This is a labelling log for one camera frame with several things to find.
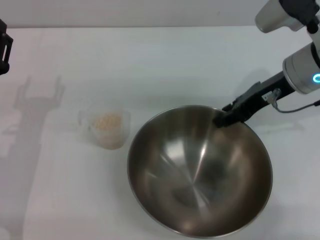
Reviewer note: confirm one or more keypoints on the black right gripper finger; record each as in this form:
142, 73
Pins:
247, 96
235, 116

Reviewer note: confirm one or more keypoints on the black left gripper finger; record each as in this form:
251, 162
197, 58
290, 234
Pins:
3, 45

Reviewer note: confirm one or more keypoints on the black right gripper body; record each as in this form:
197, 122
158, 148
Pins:
275, 87

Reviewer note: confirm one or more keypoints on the stainless steel mixing bowl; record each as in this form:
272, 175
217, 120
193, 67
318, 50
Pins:
200, 175

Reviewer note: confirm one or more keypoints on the clear plastic measuring cup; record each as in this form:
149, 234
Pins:
125, 125

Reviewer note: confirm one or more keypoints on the white uncooked rice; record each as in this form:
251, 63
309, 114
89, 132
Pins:
107, 125

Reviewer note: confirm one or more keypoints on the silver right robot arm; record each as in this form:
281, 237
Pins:
300, 67

